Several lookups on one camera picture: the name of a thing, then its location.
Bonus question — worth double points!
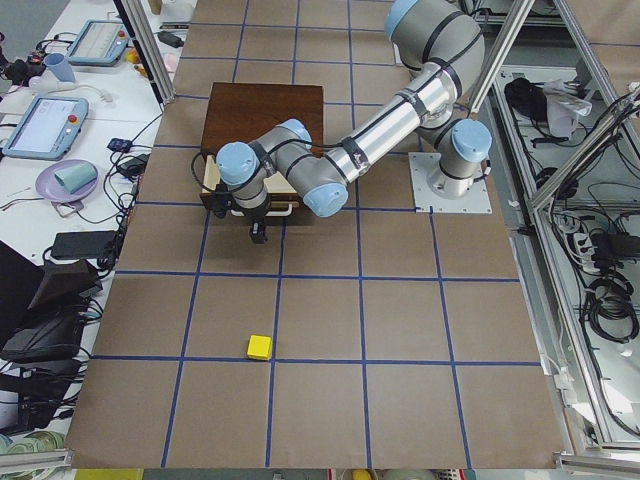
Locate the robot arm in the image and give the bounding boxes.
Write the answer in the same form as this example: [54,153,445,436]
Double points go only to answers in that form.
[214,1,491,244]

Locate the purple plate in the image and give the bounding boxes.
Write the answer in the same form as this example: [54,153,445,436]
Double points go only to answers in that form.
[35,159,98,203]

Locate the upper teach pendant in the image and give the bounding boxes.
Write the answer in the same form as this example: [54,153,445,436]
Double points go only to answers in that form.
[67,20,130,67]

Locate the blue cup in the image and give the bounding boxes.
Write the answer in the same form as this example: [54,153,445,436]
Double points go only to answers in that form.
[43,52,76,83]

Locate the teach pendant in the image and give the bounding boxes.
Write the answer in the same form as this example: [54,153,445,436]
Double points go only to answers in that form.
[2,95,89,161]
[67,20,130,67]

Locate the dark wooden cabinet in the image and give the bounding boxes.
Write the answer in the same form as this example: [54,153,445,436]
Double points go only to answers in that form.
[200,82,324,154]

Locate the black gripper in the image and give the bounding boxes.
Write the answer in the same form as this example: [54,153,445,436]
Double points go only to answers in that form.
[212,183,271,245]

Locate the aluminium frame post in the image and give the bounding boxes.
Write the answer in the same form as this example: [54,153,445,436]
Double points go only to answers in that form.
[113,0,175,106]

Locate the lower teach pendant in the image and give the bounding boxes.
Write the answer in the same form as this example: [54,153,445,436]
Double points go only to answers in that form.
[2,95,89,161]

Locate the yellow block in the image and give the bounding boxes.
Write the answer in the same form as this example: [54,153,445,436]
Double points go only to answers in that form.
[246,335,273,361]

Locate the teal cup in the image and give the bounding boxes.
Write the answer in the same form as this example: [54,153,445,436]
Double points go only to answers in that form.
[54,162,97,193]

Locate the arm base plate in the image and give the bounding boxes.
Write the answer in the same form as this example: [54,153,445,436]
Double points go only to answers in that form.
[408,152,492,215]

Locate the pink cup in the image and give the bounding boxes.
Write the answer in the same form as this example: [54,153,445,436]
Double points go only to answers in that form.
[163,53,179,73]

